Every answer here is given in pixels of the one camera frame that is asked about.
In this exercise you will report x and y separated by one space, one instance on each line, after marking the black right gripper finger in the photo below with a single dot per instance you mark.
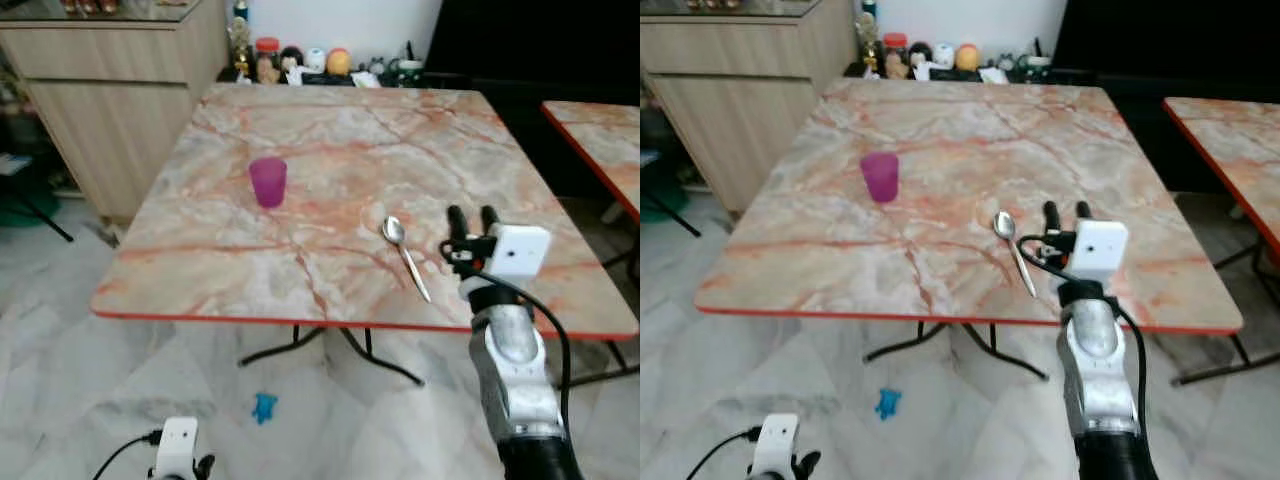
457 225
1053 218
491 220
1084 212

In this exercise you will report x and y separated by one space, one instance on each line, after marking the silver metal spoon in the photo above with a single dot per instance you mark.
1004 225
393 230

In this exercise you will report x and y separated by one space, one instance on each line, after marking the small blue toy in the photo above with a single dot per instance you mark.
887 404
264 408

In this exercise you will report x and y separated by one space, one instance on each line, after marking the marble table with red edge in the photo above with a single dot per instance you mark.
605 140
1235 150

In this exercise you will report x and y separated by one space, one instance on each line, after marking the white and green mug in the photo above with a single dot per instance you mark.
410 68
1038 63

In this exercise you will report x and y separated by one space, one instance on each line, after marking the green plastic basin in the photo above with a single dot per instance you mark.
20 215
660 205

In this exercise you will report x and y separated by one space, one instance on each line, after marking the purple plastic cup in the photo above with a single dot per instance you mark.
268 185
880 180

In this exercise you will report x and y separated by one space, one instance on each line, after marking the orange round figurine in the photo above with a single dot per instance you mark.
339 63
967 58

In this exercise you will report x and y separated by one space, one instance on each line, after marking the black television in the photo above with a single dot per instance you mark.
1160 40

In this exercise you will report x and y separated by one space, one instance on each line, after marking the black folding chair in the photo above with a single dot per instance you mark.
45 215
680 213

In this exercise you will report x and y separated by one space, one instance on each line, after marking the white round figurine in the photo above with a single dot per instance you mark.
315 60
943 55

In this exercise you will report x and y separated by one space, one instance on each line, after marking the black haired doll figurine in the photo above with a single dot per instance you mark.
291 58
919 53

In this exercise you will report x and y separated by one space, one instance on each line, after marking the jar with red lid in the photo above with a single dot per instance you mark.
895 55
267 58

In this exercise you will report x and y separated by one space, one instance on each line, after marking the gold trophy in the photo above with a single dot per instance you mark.
240 45
868 40

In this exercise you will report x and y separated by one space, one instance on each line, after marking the light wooden cabinet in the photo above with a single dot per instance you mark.
110 110
740 110

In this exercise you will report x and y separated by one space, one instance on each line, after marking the white paper sheet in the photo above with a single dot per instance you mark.
15 165

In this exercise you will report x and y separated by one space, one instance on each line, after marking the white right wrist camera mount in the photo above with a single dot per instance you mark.
1100 250
520 250

